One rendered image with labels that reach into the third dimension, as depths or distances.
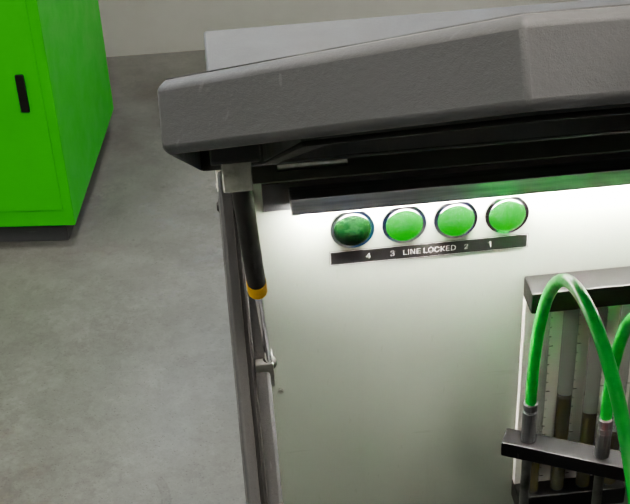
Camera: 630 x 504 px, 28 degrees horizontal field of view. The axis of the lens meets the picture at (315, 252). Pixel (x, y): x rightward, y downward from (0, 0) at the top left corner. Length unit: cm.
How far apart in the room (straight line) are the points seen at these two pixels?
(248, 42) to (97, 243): 249
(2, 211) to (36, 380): 71
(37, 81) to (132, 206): 66
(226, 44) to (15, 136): 231
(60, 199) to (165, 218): 38
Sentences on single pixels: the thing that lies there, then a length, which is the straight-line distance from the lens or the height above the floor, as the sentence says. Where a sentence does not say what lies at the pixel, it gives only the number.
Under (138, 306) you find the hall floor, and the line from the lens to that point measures 374.
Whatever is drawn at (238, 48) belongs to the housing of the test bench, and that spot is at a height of 150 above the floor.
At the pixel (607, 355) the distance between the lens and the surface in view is 120.
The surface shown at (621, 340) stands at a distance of 142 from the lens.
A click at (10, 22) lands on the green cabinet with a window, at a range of 372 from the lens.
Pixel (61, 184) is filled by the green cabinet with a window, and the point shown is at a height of 23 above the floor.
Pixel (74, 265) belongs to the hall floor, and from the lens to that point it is 397.
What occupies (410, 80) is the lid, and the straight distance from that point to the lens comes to 51.
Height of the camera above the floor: 215
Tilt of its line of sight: 33 degrees down
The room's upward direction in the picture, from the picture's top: 3 degrees counter-clockwise
